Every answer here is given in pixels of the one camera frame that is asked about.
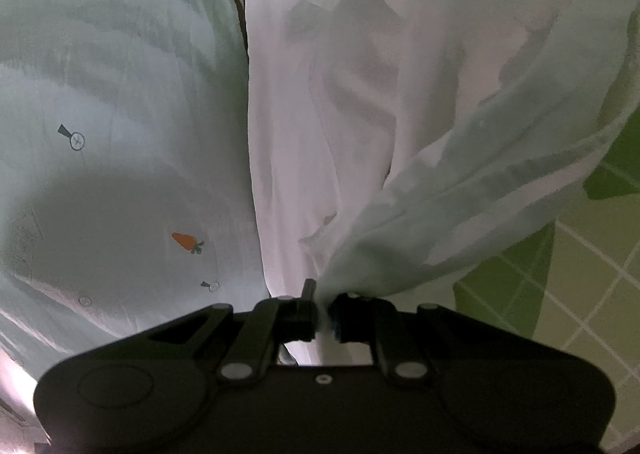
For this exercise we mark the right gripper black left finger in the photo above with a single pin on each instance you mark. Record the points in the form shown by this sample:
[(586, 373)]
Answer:
[(273, 322)]

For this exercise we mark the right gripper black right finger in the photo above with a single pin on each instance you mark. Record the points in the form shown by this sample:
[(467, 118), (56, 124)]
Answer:
[(393, 336)]

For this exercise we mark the white cloth garment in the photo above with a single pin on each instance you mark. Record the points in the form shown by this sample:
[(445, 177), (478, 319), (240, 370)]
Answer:
[(396, 144)]

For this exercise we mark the light blue carrot-print storage bag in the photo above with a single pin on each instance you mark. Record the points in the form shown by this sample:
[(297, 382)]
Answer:
[(125, 191)]

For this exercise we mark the green grid cutting mat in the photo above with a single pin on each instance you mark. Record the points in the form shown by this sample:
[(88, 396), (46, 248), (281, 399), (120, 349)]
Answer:
[(574, 285)]

